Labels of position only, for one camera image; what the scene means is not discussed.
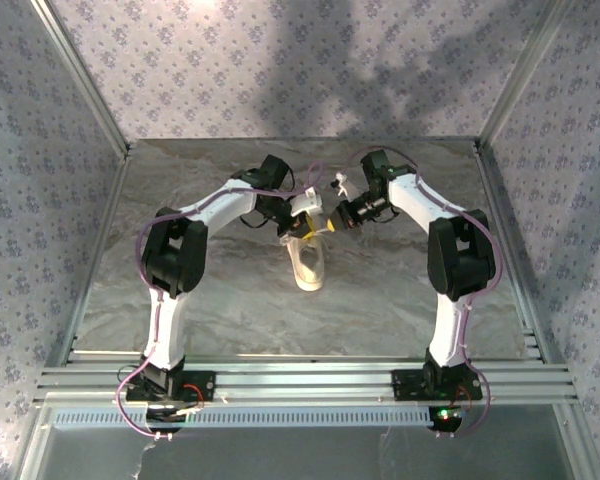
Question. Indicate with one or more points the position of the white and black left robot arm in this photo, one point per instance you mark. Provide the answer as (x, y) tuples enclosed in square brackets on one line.
[(220, 202)]

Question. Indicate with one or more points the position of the white torn tape strip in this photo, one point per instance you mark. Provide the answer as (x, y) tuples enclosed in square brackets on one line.
[(146, 462)]

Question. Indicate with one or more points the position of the aluminium corner post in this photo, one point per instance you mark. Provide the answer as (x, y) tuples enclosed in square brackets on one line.
[(525, 65), (80, 70)]

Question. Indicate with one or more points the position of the aluminium table side rail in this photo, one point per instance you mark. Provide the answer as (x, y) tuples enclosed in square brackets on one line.
[(512, 250), (92, 260)]

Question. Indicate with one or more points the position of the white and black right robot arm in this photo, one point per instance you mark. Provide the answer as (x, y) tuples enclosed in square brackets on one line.
[(420, 200)]

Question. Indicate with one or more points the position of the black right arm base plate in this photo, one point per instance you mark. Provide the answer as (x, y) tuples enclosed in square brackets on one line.
[(405, 385)]

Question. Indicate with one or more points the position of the white shoe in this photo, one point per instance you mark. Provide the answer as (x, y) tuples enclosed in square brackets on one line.
[(310, 282)]

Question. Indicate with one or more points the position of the aluminium mounting rail beam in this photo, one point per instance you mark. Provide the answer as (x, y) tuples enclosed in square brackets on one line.
[(305, 382)]

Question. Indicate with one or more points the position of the grey metal sheet panel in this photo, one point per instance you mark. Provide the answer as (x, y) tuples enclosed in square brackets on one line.
[(305, 455)]

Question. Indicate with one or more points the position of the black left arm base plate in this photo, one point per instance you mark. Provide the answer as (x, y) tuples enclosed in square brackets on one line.
[(207, 387)]

